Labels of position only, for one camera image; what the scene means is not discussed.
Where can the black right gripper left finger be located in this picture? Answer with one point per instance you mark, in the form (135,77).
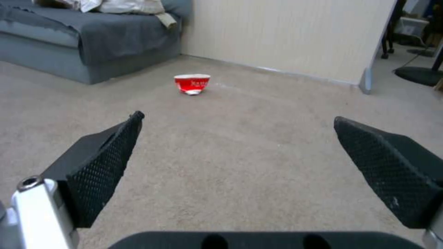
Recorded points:
(93,166)

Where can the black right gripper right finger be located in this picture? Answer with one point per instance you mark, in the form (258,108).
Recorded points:
(387,160)

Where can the black round stand base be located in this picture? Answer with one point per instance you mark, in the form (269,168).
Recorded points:
(420,74)

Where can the blue-grey sofa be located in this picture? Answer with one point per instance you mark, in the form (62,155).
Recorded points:
(69,44)

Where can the black wheeled chair leg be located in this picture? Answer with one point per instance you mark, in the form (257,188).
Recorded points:
(389,33)

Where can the white pillow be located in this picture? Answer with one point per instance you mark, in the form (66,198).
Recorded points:
(121,5)

